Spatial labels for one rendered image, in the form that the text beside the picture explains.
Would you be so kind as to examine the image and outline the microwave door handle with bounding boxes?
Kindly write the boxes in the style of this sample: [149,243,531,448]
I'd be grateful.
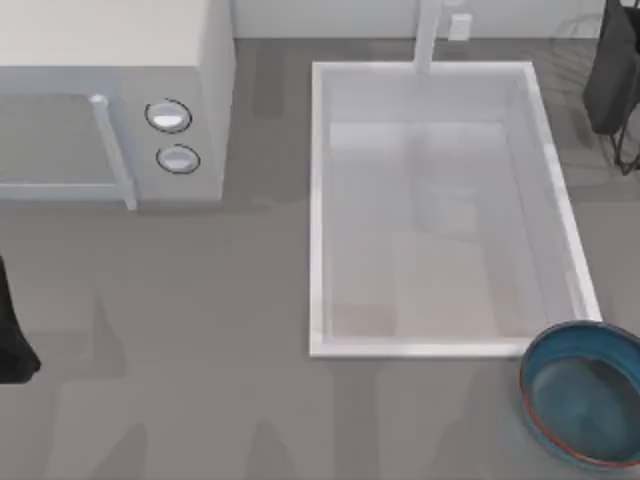
[88,93,139,211]

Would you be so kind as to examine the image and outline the blue bowl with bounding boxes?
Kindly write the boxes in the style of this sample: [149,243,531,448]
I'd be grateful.
[518,319,640,469]

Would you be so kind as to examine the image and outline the pale microwave oven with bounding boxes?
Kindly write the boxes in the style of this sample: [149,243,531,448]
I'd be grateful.
[0,0,237,212]

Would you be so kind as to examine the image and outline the tall white tap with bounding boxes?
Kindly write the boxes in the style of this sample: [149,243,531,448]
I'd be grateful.
[412,0,444,76]

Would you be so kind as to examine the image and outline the small microwave knob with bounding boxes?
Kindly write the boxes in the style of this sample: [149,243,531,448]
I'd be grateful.
[155,144,202,176]

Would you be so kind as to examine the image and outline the white sink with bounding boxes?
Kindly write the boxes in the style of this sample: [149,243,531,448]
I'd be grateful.
[308,60,604,361]

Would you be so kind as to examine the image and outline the large microwave knob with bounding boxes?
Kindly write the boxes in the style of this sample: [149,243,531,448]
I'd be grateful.
[143,98,194,135]

